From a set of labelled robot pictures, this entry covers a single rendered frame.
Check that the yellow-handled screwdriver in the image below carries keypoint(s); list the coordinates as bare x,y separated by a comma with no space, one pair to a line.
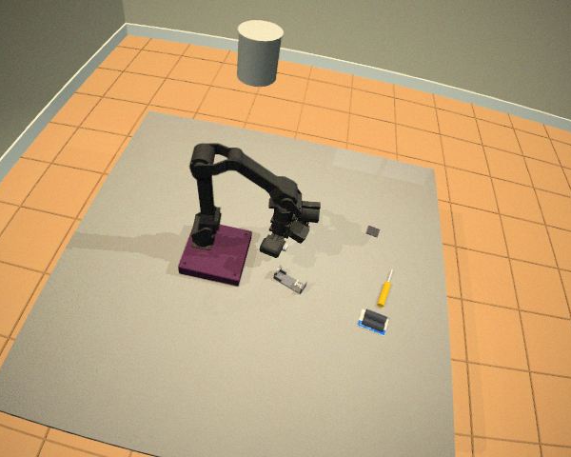
384,292

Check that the small dark grey rectangular piece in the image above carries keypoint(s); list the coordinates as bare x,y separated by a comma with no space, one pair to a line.
372,231

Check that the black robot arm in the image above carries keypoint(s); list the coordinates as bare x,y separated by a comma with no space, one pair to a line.
286,199

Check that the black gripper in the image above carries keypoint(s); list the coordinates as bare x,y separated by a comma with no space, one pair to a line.
273,244

